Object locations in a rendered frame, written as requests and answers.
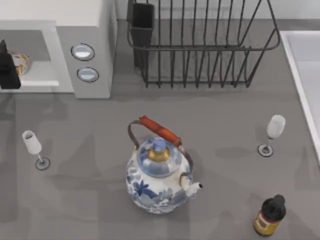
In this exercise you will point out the pale microwave oven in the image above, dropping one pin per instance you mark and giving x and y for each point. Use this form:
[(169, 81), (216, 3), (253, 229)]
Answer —
[(102, 62)]

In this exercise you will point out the white sink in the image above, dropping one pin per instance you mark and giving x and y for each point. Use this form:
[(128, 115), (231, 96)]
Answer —
[(303, 65)]

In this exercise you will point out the clear wine glass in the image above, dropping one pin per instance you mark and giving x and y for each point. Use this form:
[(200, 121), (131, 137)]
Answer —
[(275, 127), (31, 145)]

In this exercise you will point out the small round microwave knob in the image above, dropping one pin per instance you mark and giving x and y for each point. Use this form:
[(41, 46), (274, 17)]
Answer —
[(87, 74)]

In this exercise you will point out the black cutlery holder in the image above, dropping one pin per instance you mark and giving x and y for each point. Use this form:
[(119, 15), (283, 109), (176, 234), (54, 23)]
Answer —
[(141, 27)]

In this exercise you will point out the large round microwave knob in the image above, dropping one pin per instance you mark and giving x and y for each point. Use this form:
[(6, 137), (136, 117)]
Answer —
[(82, 52)]

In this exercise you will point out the blue and white teapot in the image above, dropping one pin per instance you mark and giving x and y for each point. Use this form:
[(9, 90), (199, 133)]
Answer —
[(155, 185)]

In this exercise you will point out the dark bottle with yellow label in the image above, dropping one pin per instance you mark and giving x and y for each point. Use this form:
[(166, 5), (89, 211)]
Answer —
[(269, 217)]

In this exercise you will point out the white and orange patterned bowl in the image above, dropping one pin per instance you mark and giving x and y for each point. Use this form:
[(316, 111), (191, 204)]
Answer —
[(23, 63)]

